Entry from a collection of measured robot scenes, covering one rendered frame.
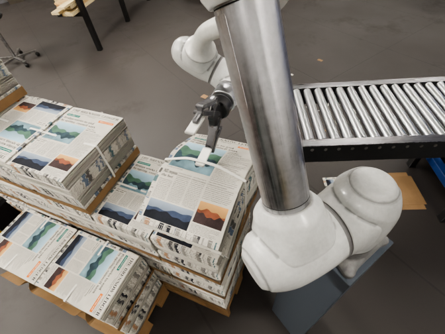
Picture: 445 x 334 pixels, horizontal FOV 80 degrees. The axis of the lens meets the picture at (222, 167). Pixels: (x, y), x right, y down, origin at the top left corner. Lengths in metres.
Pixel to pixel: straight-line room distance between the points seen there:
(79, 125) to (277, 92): 1.00
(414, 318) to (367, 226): 1.40
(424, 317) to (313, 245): 1.52
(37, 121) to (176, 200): 0.82
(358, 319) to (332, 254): 1.29
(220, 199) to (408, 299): 1.49
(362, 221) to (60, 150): 1.06
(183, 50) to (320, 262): 0.74
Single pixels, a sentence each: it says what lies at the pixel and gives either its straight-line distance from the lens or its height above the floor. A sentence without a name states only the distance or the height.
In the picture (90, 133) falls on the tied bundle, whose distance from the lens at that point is 1.23.
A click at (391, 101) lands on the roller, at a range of 1.81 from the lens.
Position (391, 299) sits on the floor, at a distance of 2.00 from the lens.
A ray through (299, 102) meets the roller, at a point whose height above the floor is 0.80.
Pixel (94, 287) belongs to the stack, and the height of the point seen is 0.60.
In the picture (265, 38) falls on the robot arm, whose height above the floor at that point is 1.58.
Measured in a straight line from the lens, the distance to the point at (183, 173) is 0.86.
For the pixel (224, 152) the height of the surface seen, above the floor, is 1.08.
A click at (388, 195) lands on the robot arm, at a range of 0.65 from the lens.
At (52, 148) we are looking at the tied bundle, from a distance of 1.25.
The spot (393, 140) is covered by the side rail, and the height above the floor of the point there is 0.80.
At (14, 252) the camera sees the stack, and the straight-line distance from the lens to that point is 1.67.
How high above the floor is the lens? 1.75
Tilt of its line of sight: 49 degrees down
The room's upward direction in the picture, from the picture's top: 6 degrees counter-clockwise
